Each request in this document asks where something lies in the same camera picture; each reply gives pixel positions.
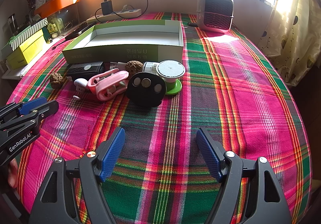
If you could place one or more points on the pink green plaid blanket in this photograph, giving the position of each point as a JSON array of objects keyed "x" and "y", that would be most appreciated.
[{"x": 250, "y": 88}]

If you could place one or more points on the white stand with green base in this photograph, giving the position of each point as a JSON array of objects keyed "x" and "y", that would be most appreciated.
[{"x": 170, "y": 69}]

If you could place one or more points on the white ribbed cylinder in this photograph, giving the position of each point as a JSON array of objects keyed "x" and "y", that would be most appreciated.
[{"x": 150, "y": 66}]

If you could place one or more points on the black smartphone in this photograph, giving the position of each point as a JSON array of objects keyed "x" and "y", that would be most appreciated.
[{"x": 80, "y": 31}]

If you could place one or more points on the black charger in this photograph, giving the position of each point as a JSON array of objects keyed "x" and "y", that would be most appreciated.
[{"x": 106, "y": 8}]

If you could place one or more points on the green striped box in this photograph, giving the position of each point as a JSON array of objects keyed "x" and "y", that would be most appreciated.
[{"x": 30, "y": 29}]

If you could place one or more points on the ridged brown walnut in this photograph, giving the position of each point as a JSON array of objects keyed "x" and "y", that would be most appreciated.
[{"x": 55, "y": 79}]

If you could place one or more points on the glass jar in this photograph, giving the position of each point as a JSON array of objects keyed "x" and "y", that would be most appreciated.
[{"x": 11, "y": 26}]

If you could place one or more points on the person's left hand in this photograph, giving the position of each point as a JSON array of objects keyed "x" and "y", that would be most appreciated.
[{"x": 12, "y": 172}]

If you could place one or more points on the beige power strip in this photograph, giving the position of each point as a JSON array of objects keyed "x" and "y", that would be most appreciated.
[{"x": 125, "y": 13}]

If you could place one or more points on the black bike light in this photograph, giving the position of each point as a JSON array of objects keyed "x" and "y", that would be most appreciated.
[{"x": 85, "y": 69}]

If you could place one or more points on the grey space heater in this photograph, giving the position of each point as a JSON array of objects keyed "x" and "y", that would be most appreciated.
[{"x": 215, "y": 11}]

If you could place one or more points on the white plug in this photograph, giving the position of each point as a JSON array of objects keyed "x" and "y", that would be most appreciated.
[{"x": 128, "y": 8}]

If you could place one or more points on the green and white cardboard box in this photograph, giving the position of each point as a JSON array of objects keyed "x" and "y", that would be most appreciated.
[{"x": 120, "y": 52}]

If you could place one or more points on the white mushroom-shaped knob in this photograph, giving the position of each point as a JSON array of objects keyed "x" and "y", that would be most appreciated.
[{"x": 80, "y": 83}]

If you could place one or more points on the cream patterned curtain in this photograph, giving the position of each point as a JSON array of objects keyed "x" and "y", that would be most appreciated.
[{"x": 291, "y": 38}]

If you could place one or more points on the black oval button holder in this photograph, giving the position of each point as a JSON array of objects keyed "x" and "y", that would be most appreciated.
[{"x": 145, "y": 96}]

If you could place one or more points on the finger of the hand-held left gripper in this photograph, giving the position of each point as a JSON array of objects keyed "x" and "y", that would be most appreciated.
[
  {"x": 32, "y": 106},
  {"x": 47, "y": 110}
]

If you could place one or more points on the green label jar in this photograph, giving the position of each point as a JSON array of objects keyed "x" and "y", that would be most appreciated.
[{"x": 54, "y": 28}]

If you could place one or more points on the orange box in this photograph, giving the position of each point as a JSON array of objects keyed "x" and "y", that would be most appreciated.
[{"x": 57, "y": 2}]

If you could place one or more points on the yellow box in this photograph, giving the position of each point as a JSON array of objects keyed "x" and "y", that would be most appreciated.
[{"x": 27, "y": 48}]

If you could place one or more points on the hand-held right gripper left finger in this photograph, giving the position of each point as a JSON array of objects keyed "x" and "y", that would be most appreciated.
[{"x": 112, "y": 153}]

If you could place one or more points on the pitted brown walnut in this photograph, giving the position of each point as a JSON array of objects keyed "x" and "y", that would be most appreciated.
[{"x": 134, "y": 67}]

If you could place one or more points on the pink clip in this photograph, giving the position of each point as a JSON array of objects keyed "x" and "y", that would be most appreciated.
[{"x": 94, "y": 85}]

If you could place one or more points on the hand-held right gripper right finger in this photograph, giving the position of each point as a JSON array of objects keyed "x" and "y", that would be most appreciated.
[{"x": 208, "y": 153}]

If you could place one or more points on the black heater plug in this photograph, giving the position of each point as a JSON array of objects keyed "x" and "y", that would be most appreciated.
[{"x": 193, "y": 24}]

